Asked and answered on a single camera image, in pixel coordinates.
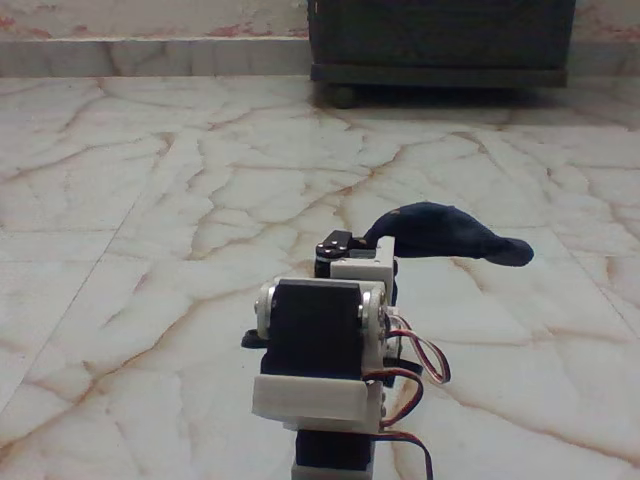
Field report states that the dark blue cloth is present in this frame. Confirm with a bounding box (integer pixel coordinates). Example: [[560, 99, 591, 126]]
[[368, 201, 535, 268]]

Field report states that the black cabinet caster wheel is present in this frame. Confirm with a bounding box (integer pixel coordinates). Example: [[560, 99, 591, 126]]
[[329, 84, 358, 110]]

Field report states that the dark wooden cabinet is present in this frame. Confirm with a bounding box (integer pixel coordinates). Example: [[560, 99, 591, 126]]
[[305, 0, 576, 91]]

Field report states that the looped red white servo cable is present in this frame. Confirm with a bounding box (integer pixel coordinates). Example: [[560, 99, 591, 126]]
[[387, 313, 452, 386]]

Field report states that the brown red servo cable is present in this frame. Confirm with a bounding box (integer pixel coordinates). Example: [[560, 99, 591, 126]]
[[363, 368, 427, 432], [374, 426, 437, 480]]

